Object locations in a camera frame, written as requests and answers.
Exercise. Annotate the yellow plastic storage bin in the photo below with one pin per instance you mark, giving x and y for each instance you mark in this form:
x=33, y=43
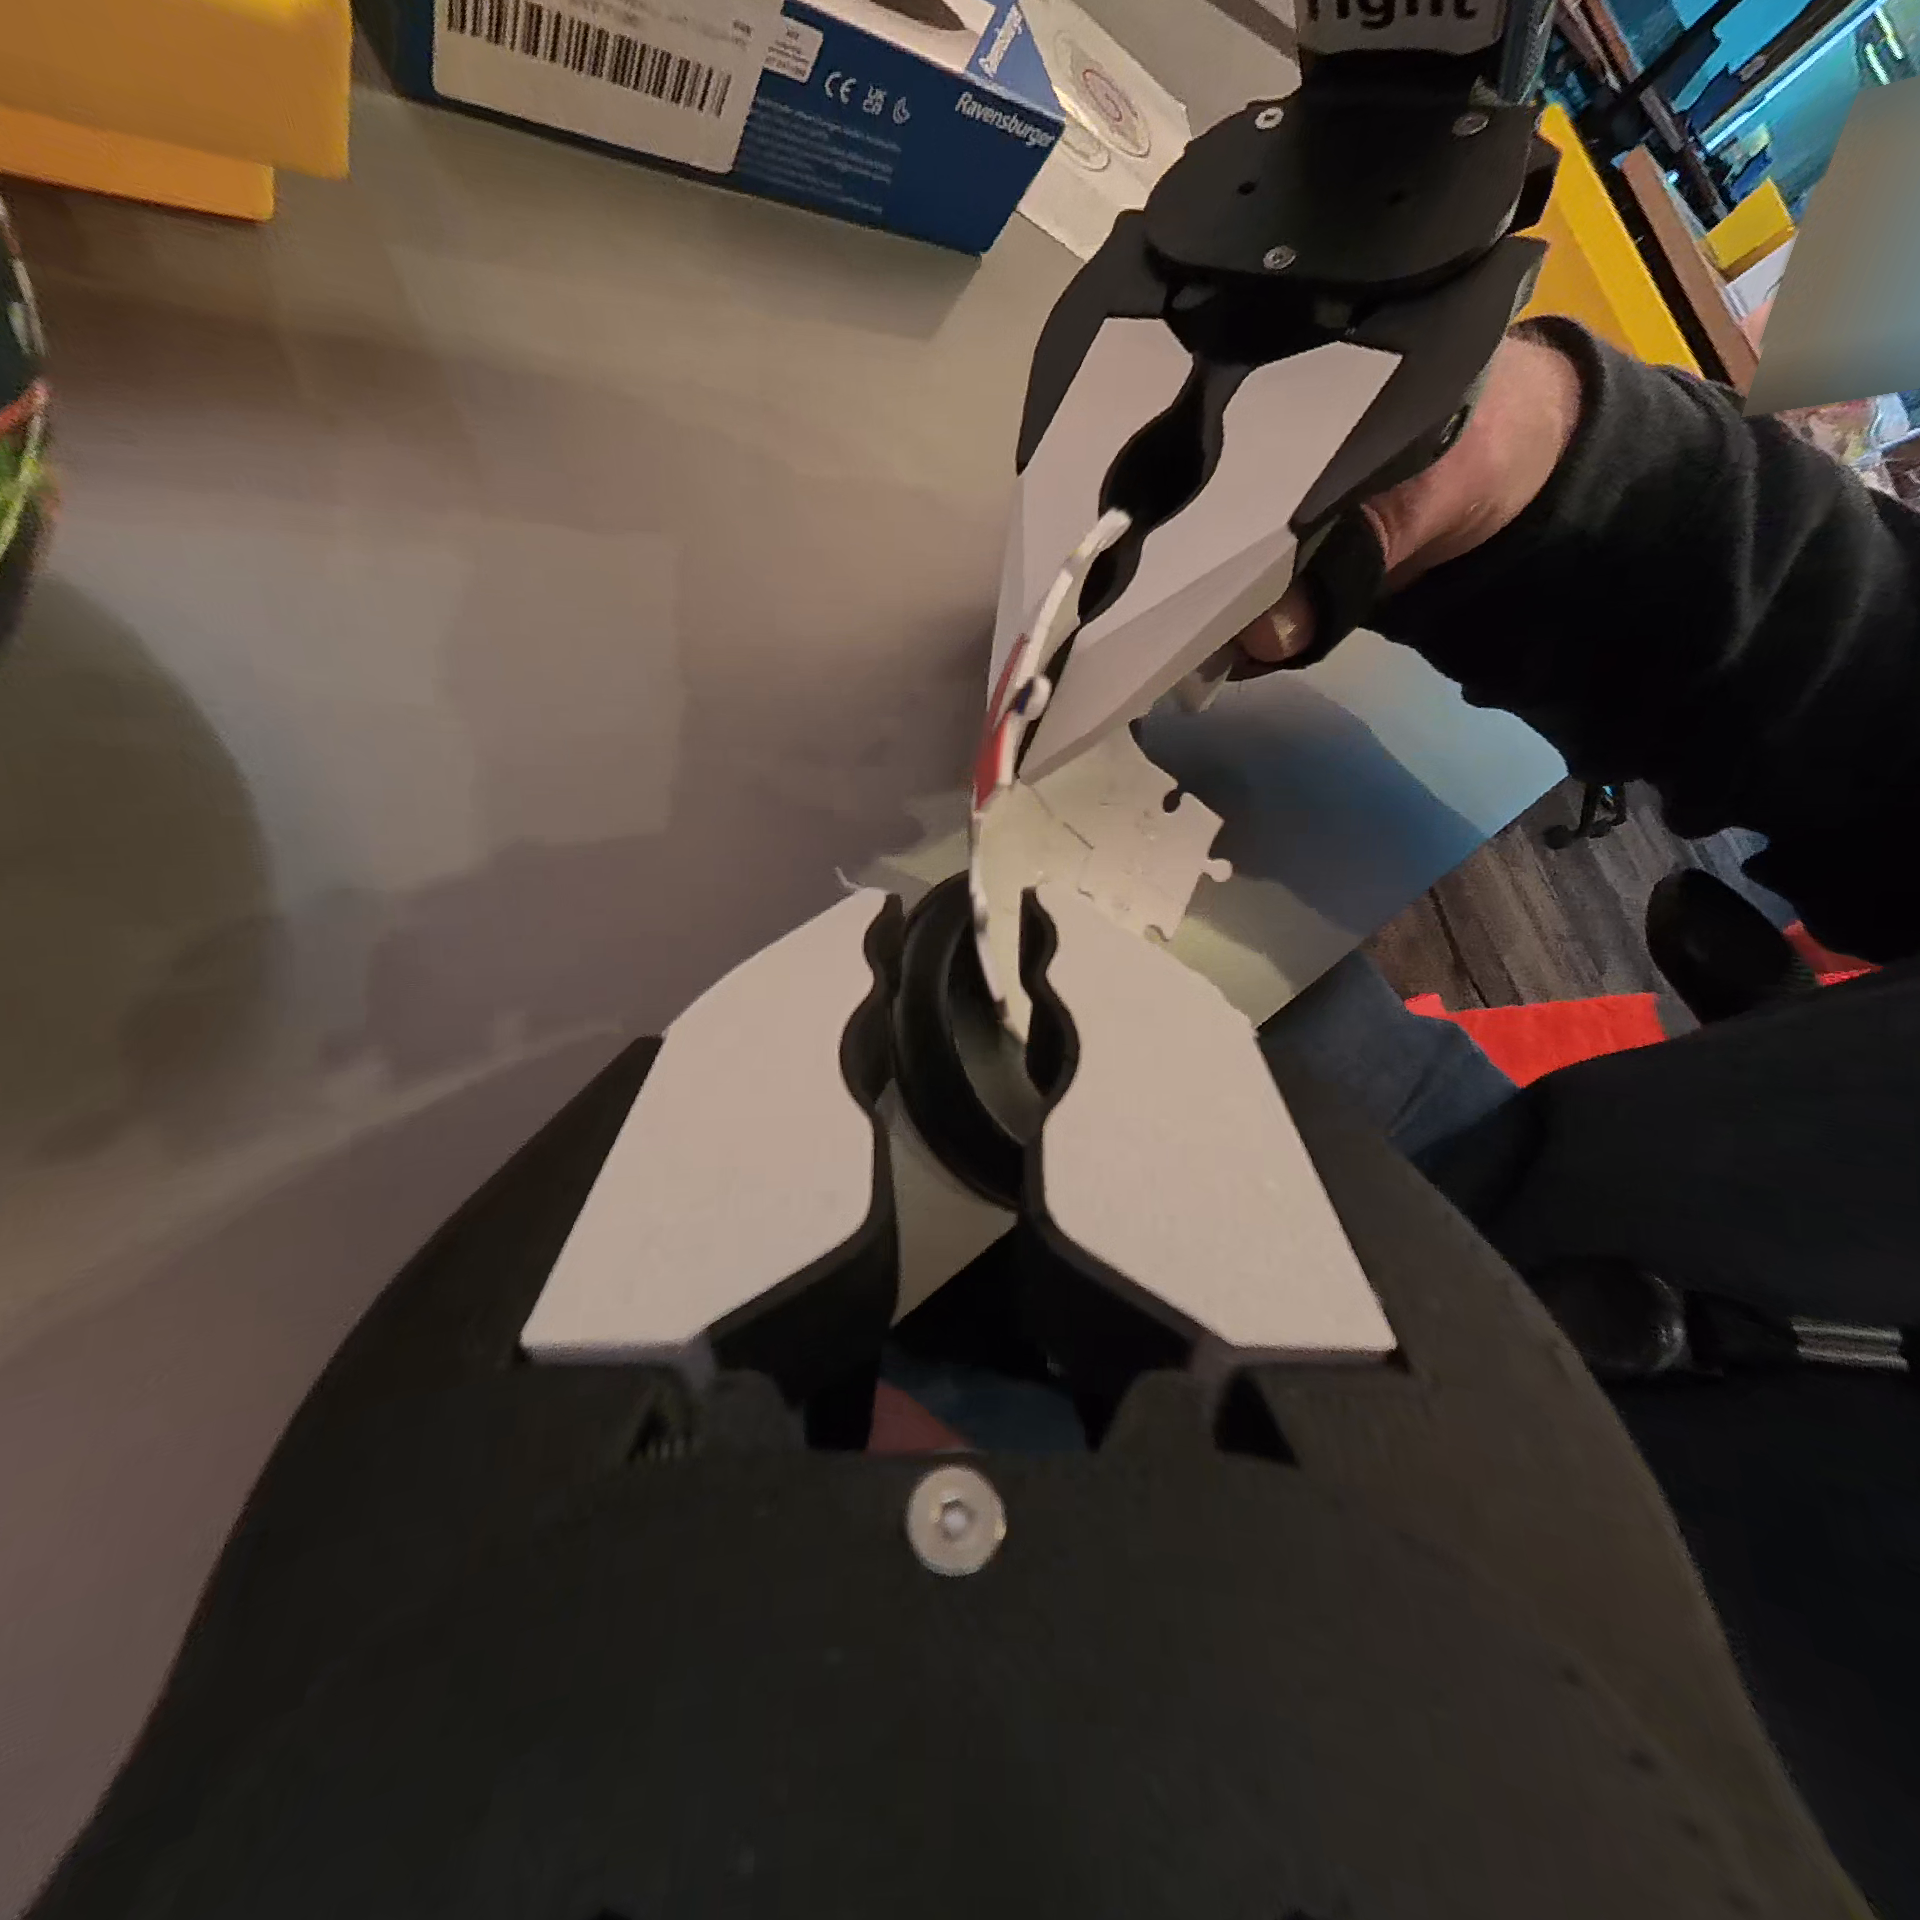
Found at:
x=1605, y=254
x=150, y=75

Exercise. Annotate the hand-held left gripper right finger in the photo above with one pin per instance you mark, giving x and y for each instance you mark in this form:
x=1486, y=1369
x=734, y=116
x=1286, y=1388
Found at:
x=1201, y=1184

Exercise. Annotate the person's blue jeans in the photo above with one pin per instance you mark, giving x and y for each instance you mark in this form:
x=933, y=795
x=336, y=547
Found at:
x=1381, y=1065

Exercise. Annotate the black shoe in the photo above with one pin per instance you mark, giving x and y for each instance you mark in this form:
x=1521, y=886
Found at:
x=1724, y=944

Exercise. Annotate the red cloth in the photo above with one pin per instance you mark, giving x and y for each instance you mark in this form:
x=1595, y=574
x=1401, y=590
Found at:
x=1559, y=1035

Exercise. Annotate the person's right hand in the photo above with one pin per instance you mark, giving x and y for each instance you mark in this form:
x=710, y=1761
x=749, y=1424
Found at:
x=1477, y=465

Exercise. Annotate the white printed leaflet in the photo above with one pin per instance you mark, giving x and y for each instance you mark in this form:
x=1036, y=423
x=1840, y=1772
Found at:
x=1184, y=90

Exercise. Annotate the colourful puzzle ball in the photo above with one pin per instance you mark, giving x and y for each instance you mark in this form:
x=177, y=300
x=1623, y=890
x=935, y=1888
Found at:
x=19, y=451

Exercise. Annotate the white curved puzzle segment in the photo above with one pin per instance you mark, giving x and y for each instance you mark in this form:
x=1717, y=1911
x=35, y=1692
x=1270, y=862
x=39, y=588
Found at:
x=1110, y=848

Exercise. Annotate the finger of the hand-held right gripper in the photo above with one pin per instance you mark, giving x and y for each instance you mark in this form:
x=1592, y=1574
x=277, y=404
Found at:
x=1261, y=495
x=1096, y=434

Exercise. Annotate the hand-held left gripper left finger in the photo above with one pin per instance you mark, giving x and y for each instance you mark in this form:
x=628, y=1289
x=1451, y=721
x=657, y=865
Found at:
x=704, y=1170

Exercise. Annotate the blue cardboard puzzle box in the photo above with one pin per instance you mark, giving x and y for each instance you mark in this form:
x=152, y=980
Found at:
x=885, y=148

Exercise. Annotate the person's right forearm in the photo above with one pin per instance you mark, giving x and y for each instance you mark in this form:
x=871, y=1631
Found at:
x=1680, y=599

